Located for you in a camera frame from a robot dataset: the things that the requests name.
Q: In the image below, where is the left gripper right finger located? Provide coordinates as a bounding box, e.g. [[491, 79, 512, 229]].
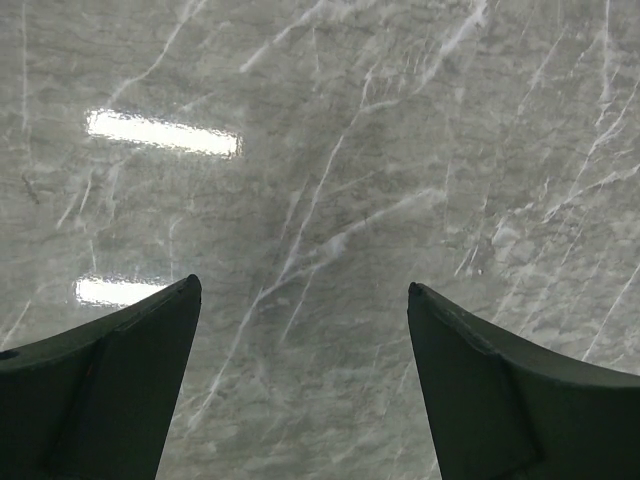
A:
[[407, 283, 639, 479]]

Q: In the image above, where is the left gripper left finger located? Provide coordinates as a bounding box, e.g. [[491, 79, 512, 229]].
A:
[[1, 275, 201, 479]]

